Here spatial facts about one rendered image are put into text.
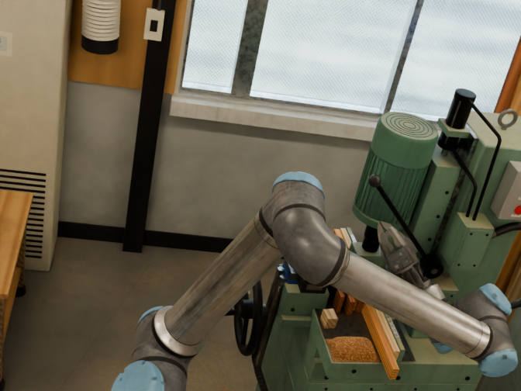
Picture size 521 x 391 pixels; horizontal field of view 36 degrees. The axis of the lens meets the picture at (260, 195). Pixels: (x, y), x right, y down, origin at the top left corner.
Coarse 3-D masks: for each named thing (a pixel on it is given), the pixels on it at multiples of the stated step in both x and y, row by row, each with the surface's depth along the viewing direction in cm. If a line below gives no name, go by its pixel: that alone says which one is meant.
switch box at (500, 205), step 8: (512, 168) 219; (520, 168) 218; (504, 176) 223; (512, 176) 219; (520, 176) 217; (504, 184) 223; (512, 184) 219; (520, 184) 219; (496, 192) 226; (504, 192) 223; (512, 192) 220; (520, 192) 221; (496, 200) 226; (504, 200) 222; (512, 200) 222; (520, 200) 222; (496, 208) 226; (504, 208) 223; (512, 208) 223; (504, 216) 225; (512, 216) 225; (520, 216) 226
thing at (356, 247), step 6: (354, 246) 245; (360, 246) 245; (354, 252) 243; (360, 252) 243; (366, 252) 243; (378, 252) 244; (366, 258) 243; (372, 258) 243; (378, 258) 243; (378, 264) 245; (384, 264) 245
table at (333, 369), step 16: (288, 320) 241; (304, 320) 242; (320, 320) 238; (352, 320) 241; (320, 336) 234; (336, 336) 234; (352, 336) 235; (368, 336) 237; (320, 352) 233; (336, 368) 225; (352, 368) 226; (368, 368) 228; (384, 368) 229
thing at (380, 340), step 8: (336, 232) 273; (368, 312) 240; (368, 320) 240; (376, 320) 237; (368, 328) 239; (376, 328) 234; (376, 336) 233; (384, 336) 232; (376, 344) 233; (384, 344) 228; (384, 352) 227; (384, 360) 227; (392, 360) 224; (392, 368) 221; (392, 376) 222
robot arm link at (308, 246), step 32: (288, 224) 166; (320, 224) 166; (288, 256) 166; (320, 256) 163; (352, 256) 168; (352, 288) 168; (384, 288) 170; (416, 288) 176; (416, 320) 175; (448, 320) 177; (480, 320) 189; (480, 352) 181; (512, 352) 182
